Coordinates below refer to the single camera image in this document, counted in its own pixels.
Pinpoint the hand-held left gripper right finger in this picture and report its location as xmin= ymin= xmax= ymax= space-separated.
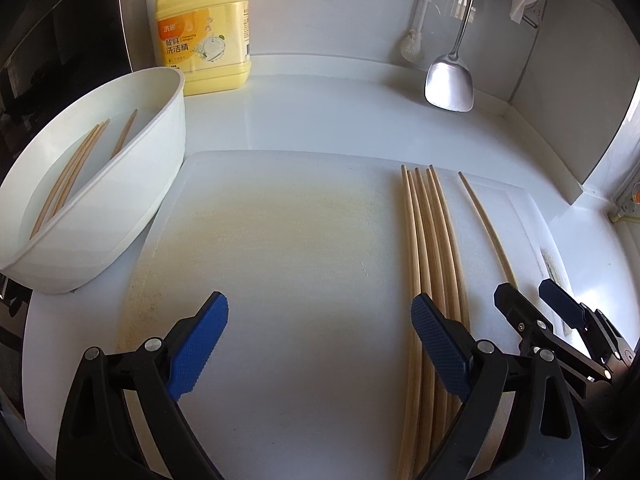
xmin=411 ymin=294 xmax=586 ymax=480

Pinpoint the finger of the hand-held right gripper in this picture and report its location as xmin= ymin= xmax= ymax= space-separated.
xmin=494 ymin=282 xmax=615 ymax=397
xmin=539 ymin=280 xmax=637 ymax=370

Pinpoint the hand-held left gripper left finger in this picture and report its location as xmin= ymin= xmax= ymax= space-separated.
xmin=56 ymin=290 xmax=230 ymax=480

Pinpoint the wooden chopstick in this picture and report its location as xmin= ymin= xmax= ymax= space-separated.
xmin=41 ymin=120 xmax=107 ymax=230
xmin=30 ymin=122 xmax=101 ymax=240
xmin=424 ymin=169 xmax=458 ymax=461
xmin=429 ymin=164 xmax=471 ymax=426
xmin=413 ymin=167 xmax=443 ymax=480
xmin=110 ymin=108 xmax=138 ymax=159
xmin=51 ymin=119 xmax=111 ymax=217
xmin=458 ymin=171 xmax=518 ymax=288
xmin=398 ymin=165 xmax=421 ymax=480
xmin=406 ymin=170 xmax=432 ymax=480

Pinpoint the white plastic basin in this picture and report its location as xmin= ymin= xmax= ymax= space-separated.
xmin=0 ymin=66 xmax=187 ymax=295

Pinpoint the white cutting board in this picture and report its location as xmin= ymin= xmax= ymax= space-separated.
xmin=21 ymin=149 xmax=581 ymax=480

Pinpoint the metal spatula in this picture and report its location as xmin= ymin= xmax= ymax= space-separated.
xmin=424 ymin=0 xmax=483 ymax=112

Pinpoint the white dish brush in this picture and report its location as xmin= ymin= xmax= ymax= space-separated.
xmin=398 ymin=0 xmax=438 ymax=63

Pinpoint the yellow dish detergent bottle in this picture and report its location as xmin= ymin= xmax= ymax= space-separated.
xmin=141 ymin=0 xmax=252 ymax=97

